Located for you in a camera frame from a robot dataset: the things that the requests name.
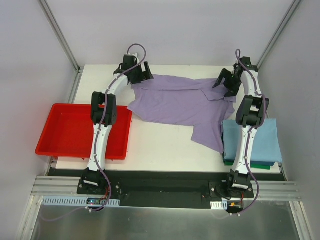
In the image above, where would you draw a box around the light blue folded t shirt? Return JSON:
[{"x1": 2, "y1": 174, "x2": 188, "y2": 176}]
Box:
[{"x1": 222, "y1": 118, "x2": 283, "y2": 166}]

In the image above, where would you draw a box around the left perforated cable duct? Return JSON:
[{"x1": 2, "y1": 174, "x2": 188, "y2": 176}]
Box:
[{"x1": 42, "y1": 196, "x2": 120, "y2": 208}]

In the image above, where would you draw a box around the aluminium frame post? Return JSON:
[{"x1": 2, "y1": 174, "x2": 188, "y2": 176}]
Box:
[
  {"x1": 257, "y1": 0, "x2": 304, "y2": 70},
  {"x1": 37, "y1": 0, "x2": 85, "y2": 75}
]

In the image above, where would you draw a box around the green folded t shirt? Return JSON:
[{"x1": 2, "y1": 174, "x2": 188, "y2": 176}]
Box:
[{"x1": 221, "y1": 147, "x2": 272, "y2": 171}]

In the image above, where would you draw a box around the perforated cable duct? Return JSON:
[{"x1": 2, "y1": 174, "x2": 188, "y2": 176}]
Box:
[
  {"x1": 210, "y1": 201, "x2": 228, "y2": 211},
  {"x1": 42, "y1": 196, "x2": 120, "y2": 208}
]

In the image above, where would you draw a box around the right aluminium frame post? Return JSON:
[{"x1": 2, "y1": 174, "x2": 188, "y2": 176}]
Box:
[{"x1": 257, "y1": 0, "x2": 304, "y2": 70}]

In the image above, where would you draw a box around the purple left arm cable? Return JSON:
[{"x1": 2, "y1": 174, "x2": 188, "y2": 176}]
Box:
[{"x1": 39, "y1": 42, "x2": 147, "y2": 221}]

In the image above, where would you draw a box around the right perforated cable duct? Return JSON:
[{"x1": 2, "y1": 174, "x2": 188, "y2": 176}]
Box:
[{"x1": 210, "y1": 201, "x2": 228, "y2": 211}]

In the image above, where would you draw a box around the lilac t shirt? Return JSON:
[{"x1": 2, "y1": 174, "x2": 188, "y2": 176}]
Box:
[{"x1": 127, "y1": 75, "x2": 236, "y2": 153}]

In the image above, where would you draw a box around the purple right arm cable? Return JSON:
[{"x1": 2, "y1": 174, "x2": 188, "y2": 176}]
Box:
[{"x1": 216, "y1": 48, "x2": 267, "y2": 221}]

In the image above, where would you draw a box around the red plastic tray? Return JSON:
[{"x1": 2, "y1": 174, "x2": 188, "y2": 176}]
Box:
[{"x1": 35, "y1": 103, "x2": 132, "y2": 161}]

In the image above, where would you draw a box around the left aluminium frame post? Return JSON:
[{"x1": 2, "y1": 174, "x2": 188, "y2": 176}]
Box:
[{"x1": 37, "y1": 0, "x2": 85, "y2": 75}]

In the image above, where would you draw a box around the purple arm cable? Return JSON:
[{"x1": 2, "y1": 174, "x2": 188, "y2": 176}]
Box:
[
  {"x1": 216, "y1": 48, "x2": 267, "y2": 221},
  {"x1": 39, "y1": 42, "x2": 147, "y2": 221}
]

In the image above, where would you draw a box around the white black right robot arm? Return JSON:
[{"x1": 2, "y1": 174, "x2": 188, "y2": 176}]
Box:
[{"x1": 213, "y1": 49, "x2": 269, "y2": 198}]

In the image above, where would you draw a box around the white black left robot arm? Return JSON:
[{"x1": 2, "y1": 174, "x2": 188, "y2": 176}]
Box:
[{"x1": 81, "y1": 53, "x2": 154, "y2": 195}]

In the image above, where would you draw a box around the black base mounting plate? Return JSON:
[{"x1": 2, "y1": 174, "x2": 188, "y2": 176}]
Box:
[{"x1": 47, "y1": 167, "x2": 286, "y2": 209}]

